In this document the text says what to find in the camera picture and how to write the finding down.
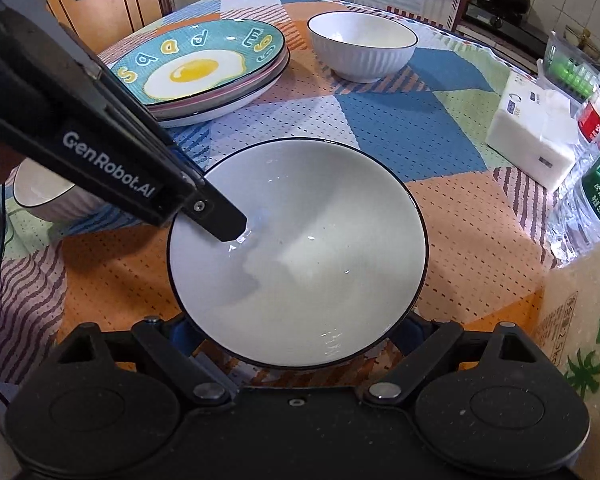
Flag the white bowl with dark rim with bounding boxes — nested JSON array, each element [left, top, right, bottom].
[[166, 138, 429, 371], [307, 11, 419, 84], [12, 157, 106, 224]]

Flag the pink carrot print plate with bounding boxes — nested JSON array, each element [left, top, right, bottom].
[[142, 47, 290, 117]]

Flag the clear rice bag with handle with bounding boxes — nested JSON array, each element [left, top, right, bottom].
[[532, 230, 600, 443]]

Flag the white tissue pack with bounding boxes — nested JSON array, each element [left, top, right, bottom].
[[485, 71, 584, 192]]

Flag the black gas stove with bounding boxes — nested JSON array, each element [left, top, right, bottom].
[[462, 2, 567, 59]]

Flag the red label water bottle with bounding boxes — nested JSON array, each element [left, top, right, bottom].
[[575, 94, 600, 161]]

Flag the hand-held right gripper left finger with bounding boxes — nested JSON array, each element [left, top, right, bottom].
[[55, 316, 233, 408]]

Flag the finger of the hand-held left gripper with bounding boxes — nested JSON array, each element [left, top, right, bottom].
[[179, 187, 249, 244]]

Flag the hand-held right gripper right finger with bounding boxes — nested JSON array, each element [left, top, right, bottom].
[[362, 316, 541, 406]]

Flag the white plate with black rim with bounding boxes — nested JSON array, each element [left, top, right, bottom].
[[152, 52, 291, 129]]

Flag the teal fried egg plate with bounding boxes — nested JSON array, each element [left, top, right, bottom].
[[107, 18, 287, 109]]

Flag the green plastic basket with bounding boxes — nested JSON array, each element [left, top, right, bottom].
[[549, 52, 600, 102]]

